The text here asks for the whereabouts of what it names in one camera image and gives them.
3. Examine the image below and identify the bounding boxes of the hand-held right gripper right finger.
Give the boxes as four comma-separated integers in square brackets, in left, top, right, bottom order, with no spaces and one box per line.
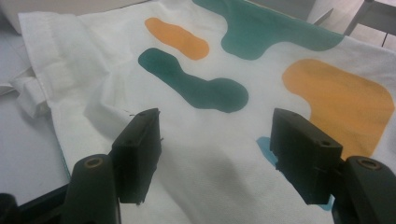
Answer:
[269,107,344,206]

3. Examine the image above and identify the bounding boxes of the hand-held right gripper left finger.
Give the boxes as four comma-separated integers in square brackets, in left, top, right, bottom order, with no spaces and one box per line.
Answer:
[109,107,163,206]

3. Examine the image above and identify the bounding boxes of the white tote bag coloured blobs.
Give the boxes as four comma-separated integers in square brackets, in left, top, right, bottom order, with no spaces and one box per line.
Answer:
[8,0,396,224]

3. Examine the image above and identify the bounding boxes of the white metal desk frame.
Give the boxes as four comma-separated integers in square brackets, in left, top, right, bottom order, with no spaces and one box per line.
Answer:
[344,0,396,48]

